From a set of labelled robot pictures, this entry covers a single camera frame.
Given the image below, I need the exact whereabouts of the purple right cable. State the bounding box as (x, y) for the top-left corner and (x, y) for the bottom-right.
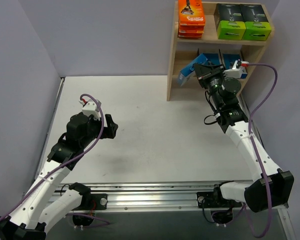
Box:
(209, 63), (278, 238)

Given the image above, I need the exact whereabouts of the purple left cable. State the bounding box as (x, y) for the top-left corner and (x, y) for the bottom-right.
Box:
(0, 93), (112, 228)

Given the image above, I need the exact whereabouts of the orange Gillette Fusion5 box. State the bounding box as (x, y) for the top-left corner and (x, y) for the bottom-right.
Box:
(178, 25), (205, 35)

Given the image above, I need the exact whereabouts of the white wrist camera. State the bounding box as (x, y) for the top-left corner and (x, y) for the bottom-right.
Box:
(79, 99), (101, 121)
(224, 59), (249, 79)

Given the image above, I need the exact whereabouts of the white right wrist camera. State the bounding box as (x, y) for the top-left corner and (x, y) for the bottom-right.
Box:
(224, 59), (249, 79)

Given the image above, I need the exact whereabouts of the aluminium rail base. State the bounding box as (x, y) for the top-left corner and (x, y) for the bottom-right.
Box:
(52, 181), (288, 213)

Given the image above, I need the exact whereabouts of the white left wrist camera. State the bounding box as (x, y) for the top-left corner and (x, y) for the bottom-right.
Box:
(79, 99), (101, 121)

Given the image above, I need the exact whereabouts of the purple cable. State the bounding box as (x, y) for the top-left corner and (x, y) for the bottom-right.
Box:
(209, 63), (278, 238)
(0, 93), (112, 228)

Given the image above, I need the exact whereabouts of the wooden shelf unit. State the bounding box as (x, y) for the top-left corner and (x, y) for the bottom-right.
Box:
(166, 1), (275, 101)

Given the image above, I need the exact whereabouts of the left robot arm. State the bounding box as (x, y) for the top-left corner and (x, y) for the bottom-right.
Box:
(0, 112), (118, 240)

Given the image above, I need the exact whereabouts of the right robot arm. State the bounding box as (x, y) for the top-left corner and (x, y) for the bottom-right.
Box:
(193, 63), (294, 213)

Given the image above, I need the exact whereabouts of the orange styler box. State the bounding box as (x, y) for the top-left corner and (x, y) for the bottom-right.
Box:
(177, 0), (206, 27)
(178, 32), (203, 40)

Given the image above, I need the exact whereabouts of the black green GilletteLabs box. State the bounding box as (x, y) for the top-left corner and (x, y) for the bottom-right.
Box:
(214, 3), (246, 41)
(240, 4), (272, 41)

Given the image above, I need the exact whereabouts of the orange styler box back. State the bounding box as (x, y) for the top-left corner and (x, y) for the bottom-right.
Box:
(177, 0), (206, 27)

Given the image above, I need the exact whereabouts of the Harry's razor box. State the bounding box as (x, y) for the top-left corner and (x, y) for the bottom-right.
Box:
(197, 49), (223, 65)
(177, 53), (207, 86)
(220, 50), (243, 70)

